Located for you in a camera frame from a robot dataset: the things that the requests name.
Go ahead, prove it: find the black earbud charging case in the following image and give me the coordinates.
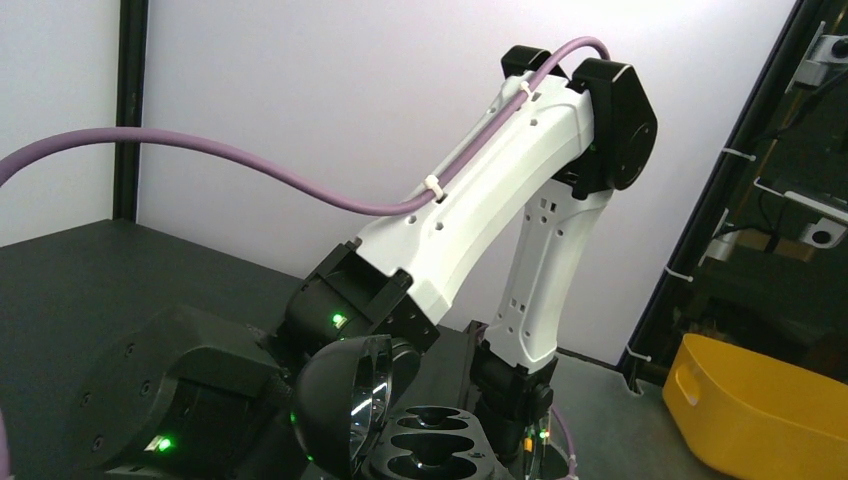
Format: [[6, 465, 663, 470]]
[[290, 335, 511, 479]]

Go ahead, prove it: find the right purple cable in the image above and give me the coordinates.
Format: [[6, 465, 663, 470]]
[[0, 36, 612, 217]]

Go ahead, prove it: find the yellow plastic bin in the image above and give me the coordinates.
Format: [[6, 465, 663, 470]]
[[662, 333, 847, 479]]

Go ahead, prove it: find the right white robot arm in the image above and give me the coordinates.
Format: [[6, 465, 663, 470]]
[[67, 37, 657, 479]]

